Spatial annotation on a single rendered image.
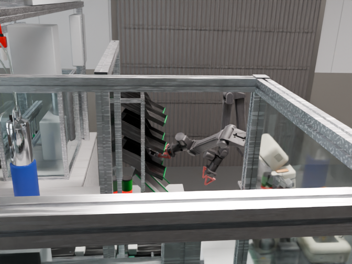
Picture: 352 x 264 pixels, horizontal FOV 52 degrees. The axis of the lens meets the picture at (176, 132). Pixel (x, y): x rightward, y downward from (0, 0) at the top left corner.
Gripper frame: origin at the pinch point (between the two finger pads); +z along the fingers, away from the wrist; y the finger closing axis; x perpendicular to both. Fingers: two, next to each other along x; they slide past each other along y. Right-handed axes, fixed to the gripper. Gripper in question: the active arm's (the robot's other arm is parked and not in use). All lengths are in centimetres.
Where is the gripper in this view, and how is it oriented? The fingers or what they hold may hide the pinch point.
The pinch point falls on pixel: (160, 154)
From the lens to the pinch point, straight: 220.2
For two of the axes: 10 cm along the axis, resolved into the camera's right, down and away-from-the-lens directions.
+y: -1.4, 3.1, -9.4
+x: 3.8, 8.9, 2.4
